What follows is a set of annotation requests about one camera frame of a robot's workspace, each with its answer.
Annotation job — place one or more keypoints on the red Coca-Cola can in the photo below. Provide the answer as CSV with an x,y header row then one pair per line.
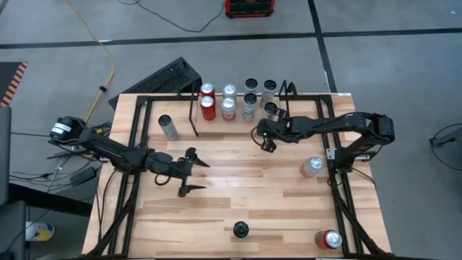
x,y
207,89
208,110

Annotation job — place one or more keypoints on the grey stand leg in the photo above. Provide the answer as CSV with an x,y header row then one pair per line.
x,y
447,139

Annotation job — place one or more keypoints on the dark red beverage can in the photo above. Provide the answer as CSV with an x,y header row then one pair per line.
x,y
330,239

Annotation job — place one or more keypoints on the white yellow canister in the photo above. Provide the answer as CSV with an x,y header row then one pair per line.
x,y
41,232

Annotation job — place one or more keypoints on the yellow power plug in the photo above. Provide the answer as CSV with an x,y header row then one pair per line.
x,y
98,130

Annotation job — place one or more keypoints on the black power brick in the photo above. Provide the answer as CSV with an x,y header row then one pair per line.
x,y
83,176

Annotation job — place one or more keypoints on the white and coral beverage can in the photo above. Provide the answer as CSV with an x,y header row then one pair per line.
x,y
312,167
229,90

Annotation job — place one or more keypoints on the grey cabinet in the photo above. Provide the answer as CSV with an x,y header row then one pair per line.
x,y
4,155
12,231

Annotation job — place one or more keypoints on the white red Celsius slim can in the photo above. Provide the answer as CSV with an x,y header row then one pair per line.
x,y
240,230

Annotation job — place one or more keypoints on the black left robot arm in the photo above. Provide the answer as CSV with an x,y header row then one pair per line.
x,y
108,150

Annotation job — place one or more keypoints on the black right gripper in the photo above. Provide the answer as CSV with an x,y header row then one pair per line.
x,y
274,128

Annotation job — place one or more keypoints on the black perforated wedge stand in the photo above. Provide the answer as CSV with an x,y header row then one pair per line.
x,y
162,79

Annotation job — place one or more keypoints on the black flat power adapter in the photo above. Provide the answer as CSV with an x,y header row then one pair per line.
x,y
63,154

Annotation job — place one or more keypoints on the white blue Celsius slim can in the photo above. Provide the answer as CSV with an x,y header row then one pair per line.
x,y
169,128

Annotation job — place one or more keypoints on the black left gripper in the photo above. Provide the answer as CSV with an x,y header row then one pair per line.
x,y
180,169

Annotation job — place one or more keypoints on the black aluminium table frame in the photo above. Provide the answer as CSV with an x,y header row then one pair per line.
x,y
141,100

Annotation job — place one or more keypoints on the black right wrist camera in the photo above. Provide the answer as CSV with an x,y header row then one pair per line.
x,y
269,146

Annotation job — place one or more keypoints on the red black equipment case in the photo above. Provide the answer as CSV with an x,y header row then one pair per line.
x,y
249,9

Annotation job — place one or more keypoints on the raspberry lime sparkling water can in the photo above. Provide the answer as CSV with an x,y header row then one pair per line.
x,y
229,112

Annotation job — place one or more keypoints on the hazard striped black mat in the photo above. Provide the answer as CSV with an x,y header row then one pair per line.
x,y
9,79

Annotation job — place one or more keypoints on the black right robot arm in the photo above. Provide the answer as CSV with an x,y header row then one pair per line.
x,y
332,122

